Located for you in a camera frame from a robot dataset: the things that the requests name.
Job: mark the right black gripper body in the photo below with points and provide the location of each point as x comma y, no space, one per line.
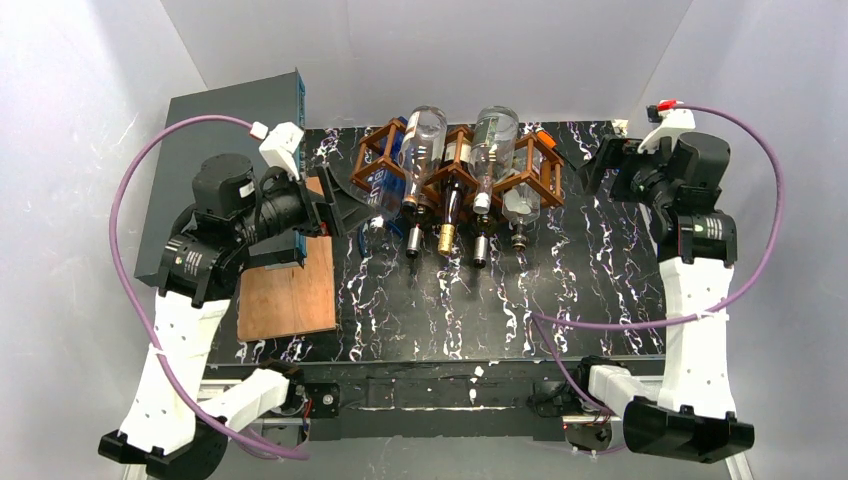
614,163

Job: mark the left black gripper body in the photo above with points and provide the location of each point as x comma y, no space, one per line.
322,206

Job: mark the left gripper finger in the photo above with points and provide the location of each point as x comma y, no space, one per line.
342,212
329,182

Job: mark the clear bottle black cap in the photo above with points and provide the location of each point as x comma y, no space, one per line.
421,147

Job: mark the clear bottle white neck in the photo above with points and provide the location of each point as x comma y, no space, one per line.
495,134

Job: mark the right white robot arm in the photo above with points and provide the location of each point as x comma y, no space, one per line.
693,415

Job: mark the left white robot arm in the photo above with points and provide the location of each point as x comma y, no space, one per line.
168,430

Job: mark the blue square glass bottle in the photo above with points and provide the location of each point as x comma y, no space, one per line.
377,170

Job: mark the brown wooden wine rack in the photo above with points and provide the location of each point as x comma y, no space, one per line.
543,173

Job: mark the dark bottle silver cap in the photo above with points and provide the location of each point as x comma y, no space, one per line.
420,219

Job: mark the clear square bottle dark cap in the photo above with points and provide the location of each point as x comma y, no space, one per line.
521,203

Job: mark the dark bottle gold cap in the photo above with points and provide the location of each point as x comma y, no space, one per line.
453,192

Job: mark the dark bottle grey cap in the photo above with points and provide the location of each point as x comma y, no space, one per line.
484,225

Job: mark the dark grey box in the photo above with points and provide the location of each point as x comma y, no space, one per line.
213,166

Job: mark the brown wooden board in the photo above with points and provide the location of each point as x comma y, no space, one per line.
289,301

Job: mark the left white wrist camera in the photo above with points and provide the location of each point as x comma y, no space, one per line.
279,145

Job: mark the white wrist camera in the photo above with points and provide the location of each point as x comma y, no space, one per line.
671,119
279,145

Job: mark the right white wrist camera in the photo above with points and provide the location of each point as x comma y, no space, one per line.
671,119

